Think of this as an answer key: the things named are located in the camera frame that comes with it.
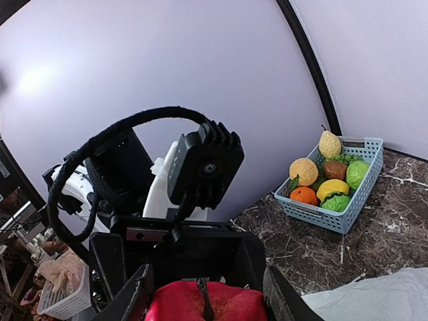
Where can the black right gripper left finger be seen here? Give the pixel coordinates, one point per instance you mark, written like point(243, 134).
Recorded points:
point(133, 298)

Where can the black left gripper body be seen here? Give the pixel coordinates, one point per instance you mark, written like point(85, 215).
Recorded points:
point(174, 251)

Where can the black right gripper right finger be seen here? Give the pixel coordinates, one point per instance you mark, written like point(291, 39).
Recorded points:
point(282, 302)

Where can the red apple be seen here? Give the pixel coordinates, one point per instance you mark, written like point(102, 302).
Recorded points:
point(201, 300)

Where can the white plastic bag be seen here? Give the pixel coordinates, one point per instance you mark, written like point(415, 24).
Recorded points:
point(399, 296)

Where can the brown potato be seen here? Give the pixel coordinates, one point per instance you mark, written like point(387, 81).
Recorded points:
point(335, 170)

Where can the green grape bunch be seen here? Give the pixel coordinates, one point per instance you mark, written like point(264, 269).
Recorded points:
point(347, 159)

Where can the yellow fruit slice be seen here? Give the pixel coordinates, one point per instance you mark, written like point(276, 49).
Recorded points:
point(329, 144)

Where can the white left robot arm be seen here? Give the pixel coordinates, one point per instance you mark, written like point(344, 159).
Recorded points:
point(120, 171)

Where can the orange fruit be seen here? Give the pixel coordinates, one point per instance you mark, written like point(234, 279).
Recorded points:
point(304, 195)

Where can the green fruit with dark patch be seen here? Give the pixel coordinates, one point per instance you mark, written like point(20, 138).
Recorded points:
point(335, 201)

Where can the green round fruit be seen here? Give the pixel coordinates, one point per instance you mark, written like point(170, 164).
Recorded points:
point(355, 173)

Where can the white perforated storage basket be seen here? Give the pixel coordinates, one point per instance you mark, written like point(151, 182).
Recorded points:
point(63, 306)

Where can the yellow lemon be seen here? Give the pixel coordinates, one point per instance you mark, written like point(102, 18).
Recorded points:
point(330, 186)

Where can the light blue plastic basket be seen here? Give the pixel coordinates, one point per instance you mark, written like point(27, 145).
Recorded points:
point(371, 152)

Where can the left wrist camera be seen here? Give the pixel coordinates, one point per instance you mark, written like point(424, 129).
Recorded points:
point(208, 160)

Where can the person behind the enclosure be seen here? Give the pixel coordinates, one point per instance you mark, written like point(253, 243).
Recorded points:
point(11, 204)

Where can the black left corner post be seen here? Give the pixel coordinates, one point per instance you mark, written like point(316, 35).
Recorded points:
point(312, 64)

